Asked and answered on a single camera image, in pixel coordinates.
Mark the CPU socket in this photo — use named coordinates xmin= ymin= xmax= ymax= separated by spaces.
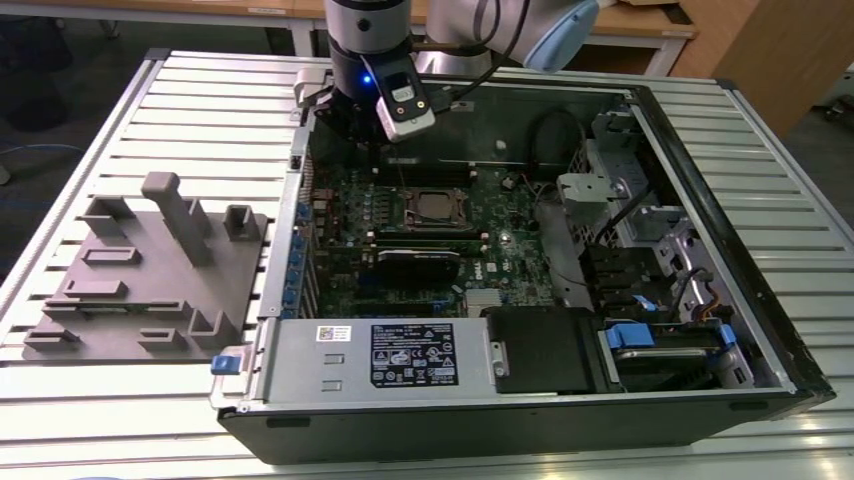
xmin=402 ymin=187 xmax=471 ymax=230

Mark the black graphics card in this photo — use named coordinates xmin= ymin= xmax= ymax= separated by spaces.
xmin=370 ymin=248 xmax=465 ymax=294

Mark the green motherboard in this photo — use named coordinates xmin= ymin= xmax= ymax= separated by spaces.
xmin=310 ymin=164 xmax=559 ymax=320

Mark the perforated metal drive cage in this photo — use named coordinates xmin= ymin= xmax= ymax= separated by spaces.
xmin=581 ymin=113 xmax=700 ymax=251

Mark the dark office chair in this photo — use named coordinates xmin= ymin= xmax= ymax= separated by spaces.
xmin=0 ymin=14 xmax=76 ymax=134

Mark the grey parts rack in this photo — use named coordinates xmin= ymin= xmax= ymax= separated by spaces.
xmin=22 ymin=172 xmax=273 ymax=361

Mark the silver power supply unit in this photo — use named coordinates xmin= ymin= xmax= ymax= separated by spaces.
xmin=243 ymin=317 xmax=497 ymax=404

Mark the wooden cabinet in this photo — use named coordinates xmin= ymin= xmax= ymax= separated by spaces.
xmin=673 ymin=0 xmax=854 ymax=139

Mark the silver hard disk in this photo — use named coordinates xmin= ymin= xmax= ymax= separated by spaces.
xmin=610 ymin=346 xmax=713 ymax=394

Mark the black PC case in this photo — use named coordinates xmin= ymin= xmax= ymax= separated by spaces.
xmin=210 ymin=67 xmax=840 ymax=466

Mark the grey chair base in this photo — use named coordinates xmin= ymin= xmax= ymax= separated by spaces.
xmin=821 ymin=69 xmax=854 ymax=124

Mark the grey case handle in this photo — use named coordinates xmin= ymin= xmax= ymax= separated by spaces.
xmin=291 ymin=67 xmax=334 ymax=109

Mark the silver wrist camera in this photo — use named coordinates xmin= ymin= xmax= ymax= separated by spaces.
xmin=373 ymin=57 xmax=439 ymax=145

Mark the wooden desk white frame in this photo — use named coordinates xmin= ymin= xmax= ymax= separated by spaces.
xmin=293 ymin=0 xmax=701 ymax=76
xmin=0 ymin=0 xmax=315 ymax=56

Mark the silver metal bracket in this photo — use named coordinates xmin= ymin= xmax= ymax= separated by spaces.
xmin=557 ymin=172 xmax=633 ymax=204

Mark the coloured wire bundle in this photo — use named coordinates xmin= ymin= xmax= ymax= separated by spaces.
xmin=690 ymin=298 xmax=733 ymax=324

